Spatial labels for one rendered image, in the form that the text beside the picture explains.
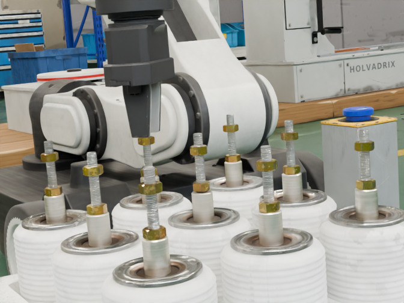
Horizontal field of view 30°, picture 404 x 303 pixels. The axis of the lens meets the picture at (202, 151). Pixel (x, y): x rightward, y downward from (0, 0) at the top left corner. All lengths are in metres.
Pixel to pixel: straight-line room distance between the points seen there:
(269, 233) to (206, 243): 0.09
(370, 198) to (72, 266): 0.29
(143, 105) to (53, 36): 6.42
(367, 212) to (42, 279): 0.34
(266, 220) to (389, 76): 3.16
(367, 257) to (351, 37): 7.08
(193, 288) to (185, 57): 0.61
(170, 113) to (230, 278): 0.48
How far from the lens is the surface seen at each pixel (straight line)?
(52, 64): 5.29
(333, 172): 1.01
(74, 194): 1.18
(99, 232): 0.73
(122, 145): 1.36
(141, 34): 0.82
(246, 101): 1.15
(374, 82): 3.74
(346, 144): 0.98
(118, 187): 1.21
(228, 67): 1.18
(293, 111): 3.30
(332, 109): 3.46
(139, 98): 0.85
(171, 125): 1.11
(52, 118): 1.53
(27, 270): 0.83
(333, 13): 7.96
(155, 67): 0.83
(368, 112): 0.99
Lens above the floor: 0.45
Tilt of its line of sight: 9 degrees down
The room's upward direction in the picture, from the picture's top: 4 degrees counter-clockwise
